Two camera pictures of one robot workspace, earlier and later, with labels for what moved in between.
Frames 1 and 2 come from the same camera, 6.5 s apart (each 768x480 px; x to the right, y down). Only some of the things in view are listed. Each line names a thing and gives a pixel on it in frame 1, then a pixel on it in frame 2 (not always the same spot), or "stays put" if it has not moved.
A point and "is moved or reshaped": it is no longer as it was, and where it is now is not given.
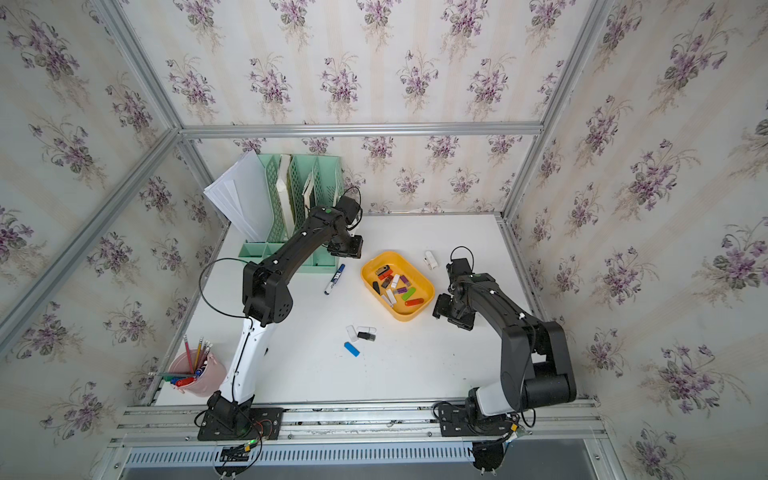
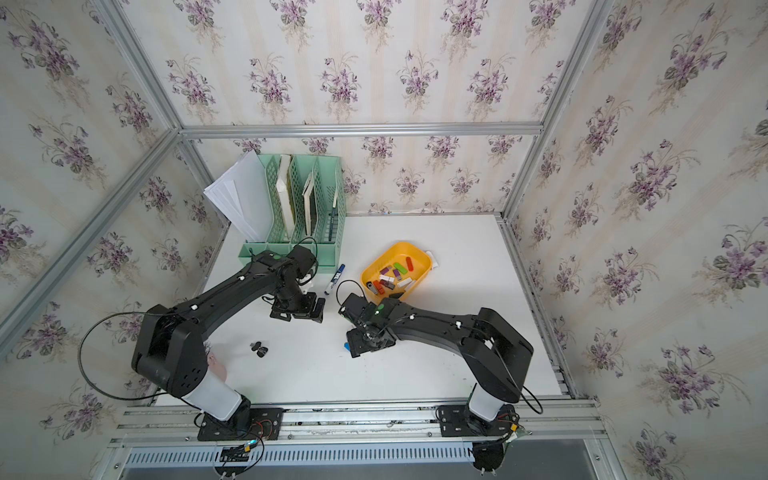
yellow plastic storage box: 398,284 is moved or reshaped
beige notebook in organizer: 307,191 stays put
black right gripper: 440,307 -> 356,347
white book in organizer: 284,191 stays put
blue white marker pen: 331,284 stays put
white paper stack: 243,191 stays put
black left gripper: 354,252 -> 309,311
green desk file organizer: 298,184 stays put
